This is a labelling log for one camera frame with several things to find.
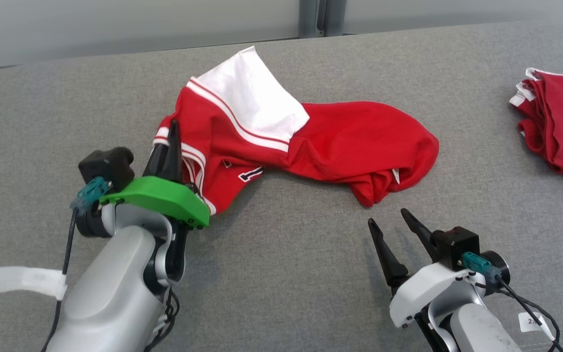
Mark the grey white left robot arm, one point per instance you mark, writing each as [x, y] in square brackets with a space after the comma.
[110, 293]

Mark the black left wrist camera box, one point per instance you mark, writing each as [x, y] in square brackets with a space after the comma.
[105, 166]

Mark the red shirt with white sleeves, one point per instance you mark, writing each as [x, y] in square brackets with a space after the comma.
[359, 142]

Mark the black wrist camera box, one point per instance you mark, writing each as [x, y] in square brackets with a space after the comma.
[105, 166]
[457, 247]

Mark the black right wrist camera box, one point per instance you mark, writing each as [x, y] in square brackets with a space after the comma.
[457, 247]

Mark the white tape strip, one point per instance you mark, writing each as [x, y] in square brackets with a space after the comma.
[17, 281]

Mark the grey partition post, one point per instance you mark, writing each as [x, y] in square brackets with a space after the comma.
[335, 17]
[308, 19]

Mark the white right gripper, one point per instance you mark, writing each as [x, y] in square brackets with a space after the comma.
[423, 291]

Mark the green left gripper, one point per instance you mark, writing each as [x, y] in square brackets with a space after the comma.
[164, 198]

